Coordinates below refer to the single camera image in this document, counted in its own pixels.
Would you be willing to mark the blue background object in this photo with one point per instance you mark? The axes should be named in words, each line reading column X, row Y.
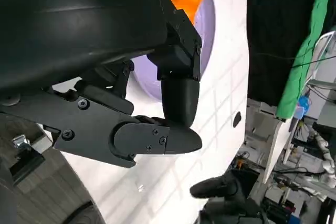
column 304, row 104

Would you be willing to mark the black bracket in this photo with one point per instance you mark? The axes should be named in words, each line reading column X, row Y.
column 26, row 165

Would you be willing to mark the silver metal clamp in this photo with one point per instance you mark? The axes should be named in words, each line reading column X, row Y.
column 21, row 142

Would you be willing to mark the lilac plate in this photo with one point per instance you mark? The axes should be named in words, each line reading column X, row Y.
column 207, row 37

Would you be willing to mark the white desk panel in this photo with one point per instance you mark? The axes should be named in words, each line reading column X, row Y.
column 275, row 148

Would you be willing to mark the green cloth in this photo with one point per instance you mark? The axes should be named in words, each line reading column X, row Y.
column 320, row 11

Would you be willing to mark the black curtain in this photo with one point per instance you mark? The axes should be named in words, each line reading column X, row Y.
column 275, row 24

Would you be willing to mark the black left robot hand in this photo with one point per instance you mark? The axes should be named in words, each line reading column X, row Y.
column 78, row 24

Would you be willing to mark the black box under table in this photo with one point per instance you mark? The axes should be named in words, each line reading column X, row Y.
column 253, row 176

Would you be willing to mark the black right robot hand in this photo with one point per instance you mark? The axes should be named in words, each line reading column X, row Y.
column 223, row 208

